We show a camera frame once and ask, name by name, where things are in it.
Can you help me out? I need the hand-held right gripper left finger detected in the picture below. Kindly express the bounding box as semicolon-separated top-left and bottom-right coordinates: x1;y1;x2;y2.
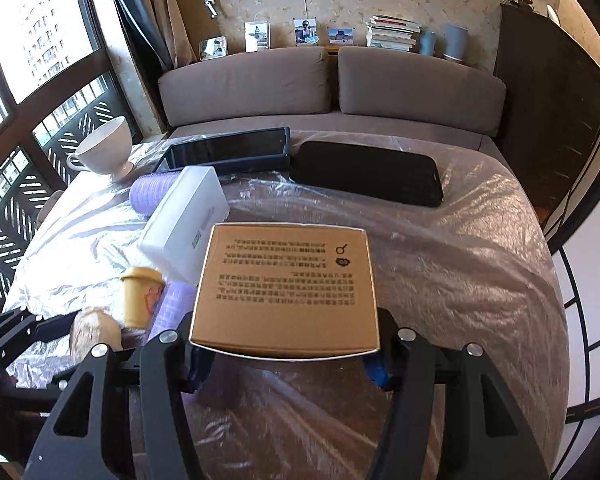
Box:
27;310;216;480

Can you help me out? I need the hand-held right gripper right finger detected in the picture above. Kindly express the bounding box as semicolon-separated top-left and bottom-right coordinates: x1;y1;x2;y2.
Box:
365;307;551;480

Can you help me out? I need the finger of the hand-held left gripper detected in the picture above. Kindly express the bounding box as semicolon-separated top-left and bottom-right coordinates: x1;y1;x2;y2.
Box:
0;358;88;412
0;310;80;361

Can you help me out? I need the brown coconut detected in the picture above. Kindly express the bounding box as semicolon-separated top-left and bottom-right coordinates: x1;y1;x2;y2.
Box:
69;308;122;363

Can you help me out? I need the brown cardboard box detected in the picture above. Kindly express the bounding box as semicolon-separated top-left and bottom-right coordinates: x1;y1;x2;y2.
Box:
189;223;380;361

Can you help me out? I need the purple ribbed roll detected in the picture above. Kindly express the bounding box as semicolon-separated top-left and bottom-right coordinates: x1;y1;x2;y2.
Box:
130;171;183;218
147;282;197;343

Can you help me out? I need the yellow paper cup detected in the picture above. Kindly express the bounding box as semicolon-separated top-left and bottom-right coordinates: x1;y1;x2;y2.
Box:
120;267;166;331

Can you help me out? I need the clear plastic table cover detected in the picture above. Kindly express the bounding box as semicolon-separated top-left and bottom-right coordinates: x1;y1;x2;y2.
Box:
2;130;568;480

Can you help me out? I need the white rounded box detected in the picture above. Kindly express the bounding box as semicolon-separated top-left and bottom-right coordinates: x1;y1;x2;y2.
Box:
138;166;230;283

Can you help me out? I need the black glossy tablet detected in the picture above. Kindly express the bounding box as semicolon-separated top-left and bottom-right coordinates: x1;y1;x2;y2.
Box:
289;140;443;208

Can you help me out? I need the white footed cup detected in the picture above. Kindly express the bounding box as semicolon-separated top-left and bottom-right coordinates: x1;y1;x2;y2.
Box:
66;116;135;182

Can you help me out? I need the tablet in dark case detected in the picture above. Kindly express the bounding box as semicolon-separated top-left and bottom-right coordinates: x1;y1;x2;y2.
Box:
152;126;292;181

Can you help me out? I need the white panelled sliding door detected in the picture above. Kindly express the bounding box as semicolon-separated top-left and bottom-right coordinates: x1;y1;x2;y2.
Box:
545;70;600;480

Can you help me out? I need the grey-brown sofa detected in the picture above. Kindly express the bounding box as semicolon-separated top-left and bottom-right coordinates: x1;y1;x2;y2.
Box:
158;46;508;153

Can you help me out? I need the grey-brown sofa back cushion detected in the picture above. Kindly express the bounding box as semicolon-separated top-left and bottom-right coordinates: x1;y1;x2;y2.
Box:
158;51;331;128
338;46;507;136

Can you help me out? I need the dark wooden dresser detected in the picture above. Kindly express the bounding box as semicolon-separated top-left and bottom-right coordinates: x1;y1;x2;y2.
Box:
494;1;600;211

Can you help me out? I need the dark curtain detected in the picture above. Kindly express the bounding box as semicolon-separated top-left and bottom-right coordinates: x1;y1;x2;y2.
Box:
107;0;173;73

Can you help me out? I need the white standing photo card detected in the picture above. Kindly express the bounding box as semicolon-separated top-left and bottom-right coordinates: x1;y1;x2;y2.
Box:
244;21;271;53

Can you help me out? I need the stack of books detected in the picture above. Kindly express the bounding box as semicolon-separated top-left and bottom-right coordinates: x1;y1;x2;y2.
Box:
365;14;422;52

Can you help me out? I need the large grey-blue cylinder speaker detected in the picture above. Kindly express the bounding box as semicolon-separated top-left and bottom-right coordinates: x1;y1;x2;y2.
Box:
442;22;471;61

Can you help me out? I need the photo of a person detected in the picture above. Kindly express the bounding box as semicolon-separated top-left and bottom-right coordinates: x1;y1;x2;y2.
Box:
294;18;318;44

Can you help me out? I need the beige curtain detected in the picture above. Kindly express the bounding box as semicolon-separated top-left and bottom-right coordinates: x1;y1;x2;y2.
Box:
130;0;181;73

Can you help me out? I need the window with dark frame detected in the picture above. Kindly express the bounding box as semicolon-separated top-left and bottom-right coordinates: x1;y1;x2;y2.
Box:
0;0;146;306

